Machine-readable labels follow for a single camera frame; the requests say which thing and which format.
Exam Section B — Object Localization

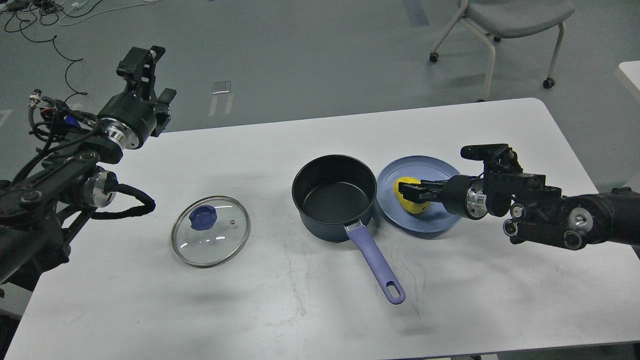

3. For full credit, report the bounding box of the yellow potato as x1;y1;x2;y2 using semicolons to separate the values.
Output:
393;177;431;215

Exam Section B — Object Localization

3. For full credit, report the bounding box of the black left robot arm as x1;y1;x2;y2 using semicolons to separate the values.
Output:
0;45;177;291

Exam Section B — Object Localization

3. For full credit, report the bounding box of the blue plate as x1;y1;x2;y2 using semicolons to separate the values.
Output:
376;155;461;234

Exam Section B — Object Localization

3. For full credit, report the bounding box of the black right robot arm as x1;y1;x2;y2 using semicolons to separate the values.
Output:
395;143;640;251

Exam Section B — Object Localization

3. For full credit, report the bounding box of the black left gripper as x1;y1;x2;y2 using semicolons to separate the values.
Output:
97;45;178;150

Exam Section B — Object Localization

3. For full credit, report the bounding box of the white floor cable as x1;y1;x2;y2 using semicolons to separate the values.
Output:
59;0;163;26

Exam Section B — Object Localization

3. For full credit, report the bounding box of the dark blue saucepan purple handle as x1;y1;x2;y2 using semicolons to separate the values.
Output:
291;154;406;305

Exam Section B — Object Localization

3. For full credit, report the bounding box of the grey office chair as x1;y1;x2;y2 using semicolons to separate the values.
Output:
428;0;575;102

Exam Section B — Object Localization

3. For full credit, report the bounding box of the glass lid blue knob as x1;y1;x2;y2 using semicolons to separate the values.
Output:
171;195;251;269

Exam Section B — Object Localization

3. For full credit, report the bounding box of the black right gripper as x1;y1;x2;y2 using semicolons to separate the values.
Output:
398;175;489;220

